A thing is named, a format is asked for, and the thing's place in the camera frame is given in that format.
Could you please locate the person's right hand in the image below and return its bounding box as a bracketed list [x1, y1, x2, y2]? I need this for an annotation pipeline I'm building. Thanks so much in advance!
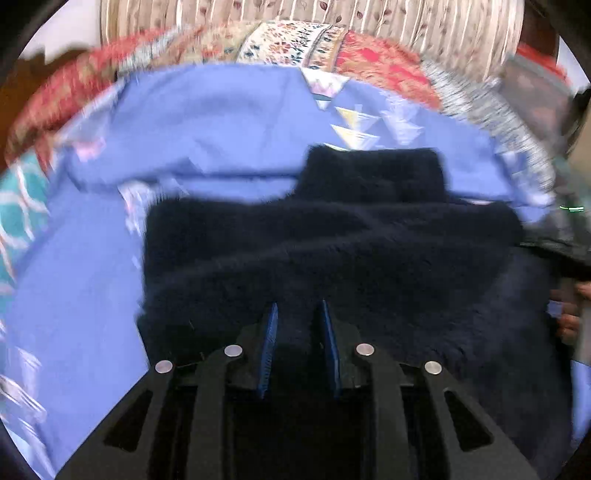
[549, 282, 591, 343]

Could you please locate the red floral patchwork quilt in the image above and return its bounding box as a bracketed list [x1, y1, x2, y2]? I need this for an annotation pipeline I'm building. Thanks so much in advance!
[4, 21, 550, 162]

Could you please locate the teal lattice patterned cloth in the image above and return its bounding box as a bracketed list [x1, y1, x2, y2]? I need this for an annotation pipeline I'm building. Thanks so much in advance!
[0, 152, 51, 296]

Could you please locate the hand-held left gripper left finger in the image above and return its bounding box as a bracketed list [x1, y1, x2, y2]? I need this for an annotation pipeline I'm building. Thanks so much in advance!
[55, 302, 280, 480]

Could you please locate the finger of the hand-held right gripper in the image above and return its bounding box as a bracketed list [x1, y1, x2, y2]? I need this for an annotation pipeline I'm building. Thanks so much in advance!
[521, 231, 591, 278]

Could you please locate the blue patterned bed sheet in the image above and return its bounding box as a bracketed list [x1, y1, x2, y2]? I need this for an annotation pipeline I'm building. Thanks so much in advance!
[0, 63, 591, 480]

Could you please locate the dark navy fuzzy sweater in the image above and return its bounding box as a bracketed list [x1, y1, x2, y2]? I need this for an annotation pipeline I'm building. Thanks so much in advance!
[137, 145, 575, 480]

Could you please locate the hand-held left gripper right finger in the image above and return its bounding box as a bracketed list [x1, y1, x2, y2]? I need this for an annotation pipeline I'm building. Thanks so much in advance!
[314, 300, 541, 480]

